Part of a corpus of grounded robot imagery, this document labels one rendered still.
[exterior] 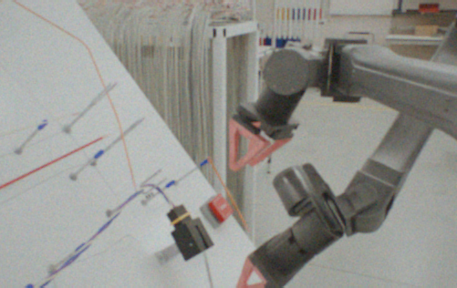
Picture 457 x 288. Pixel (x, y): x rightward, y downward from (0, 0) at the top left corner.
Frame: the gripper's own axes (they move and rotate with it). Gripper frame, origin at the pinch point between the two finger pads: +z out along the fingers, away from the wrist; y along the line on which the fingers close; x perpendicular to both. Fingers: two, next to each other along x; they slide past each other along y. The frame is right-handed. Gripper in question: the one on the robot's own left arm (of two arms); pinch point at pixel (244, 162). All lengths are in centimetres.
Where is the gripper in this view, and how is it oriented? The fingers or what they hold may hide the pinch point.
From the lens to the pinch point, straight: 72.0
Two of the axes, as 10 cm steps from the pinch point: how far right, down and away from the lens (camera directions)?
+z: -4.3, 8.2, 3.6
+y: -5.2, 1.0, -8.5
